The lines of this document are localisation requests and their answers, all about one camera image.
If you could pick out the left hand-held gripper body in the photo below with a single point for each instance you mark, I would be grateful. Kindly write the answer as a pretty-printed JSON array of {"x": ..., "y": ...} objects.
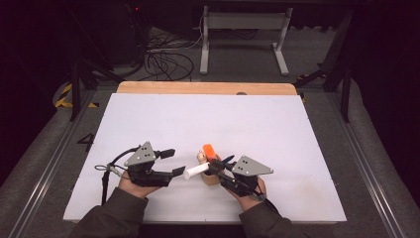
[{"x": 142, "y": 158}]

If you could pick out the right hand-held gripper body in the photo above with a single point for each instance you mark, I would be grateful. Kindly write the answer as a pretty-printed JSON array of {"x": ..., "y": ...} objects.
[{"x": 249, "y": 168}]

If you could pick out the white table sheet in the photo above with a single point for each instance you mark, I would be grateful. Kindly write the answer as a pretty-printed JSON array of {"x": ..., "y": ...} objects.
[{"x": 211, "y": 112}]

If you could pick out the black tripod stand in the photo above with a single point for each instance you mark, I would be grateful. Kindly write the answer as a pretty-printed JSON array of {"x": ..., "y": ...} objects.
[{"x": 76, "y": 89}]

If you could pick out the person's right hand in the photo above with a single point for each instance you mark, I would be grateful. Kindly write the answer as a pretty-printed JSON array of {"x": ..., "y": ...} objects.
[{"x": 252, "y": 201}]

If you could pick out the aluminium floor rail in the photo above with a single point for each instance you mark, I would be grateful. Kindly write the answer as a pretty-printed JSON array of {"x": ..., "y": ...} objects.
[
  {"x": 43, "y": 185},
  {"x": 369, "y": 178}
]

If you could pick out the orange highlighter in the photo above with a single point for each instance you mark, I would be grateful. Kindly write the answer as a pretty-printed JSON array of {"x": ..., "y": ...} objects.
[{"x": 209, "y": 151}]

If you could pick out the white metal stand frame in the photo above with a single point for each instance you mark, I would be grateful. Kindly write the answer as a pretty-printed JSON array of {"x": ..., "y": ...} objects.
[{"x": 244, "y": 20}]

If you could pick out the person's left hand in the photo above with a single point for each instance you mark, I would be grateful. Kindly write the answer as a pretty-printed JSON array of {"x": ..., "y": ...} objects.
[{"x": 135, "y": 190}]

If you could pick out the yellow black hazard tape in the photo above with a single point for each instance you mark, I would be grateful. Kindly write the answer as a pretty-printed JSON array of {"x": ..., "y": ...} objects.
[{"x": 64, "y": 99}]

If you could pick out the black metal stand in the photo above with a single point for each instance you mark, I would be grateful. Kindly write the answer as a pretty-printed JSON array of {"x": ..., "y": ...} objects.
[{"x": 345, "y": 89}]

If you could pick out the white marker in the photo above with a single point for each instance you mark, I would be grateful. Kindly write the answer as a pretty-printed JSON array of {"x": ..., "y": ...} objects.
[{"x": 196, "y": 171}]

